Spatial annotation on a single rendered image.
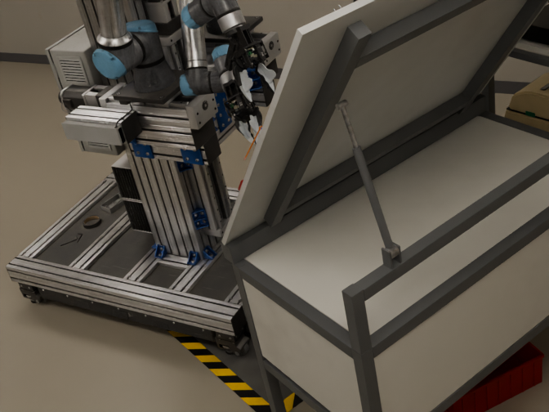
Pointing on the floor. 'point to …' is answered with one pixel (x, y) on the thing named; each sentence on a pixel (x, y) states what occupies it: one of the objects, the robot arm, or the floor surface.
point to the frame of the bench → (368, 387)
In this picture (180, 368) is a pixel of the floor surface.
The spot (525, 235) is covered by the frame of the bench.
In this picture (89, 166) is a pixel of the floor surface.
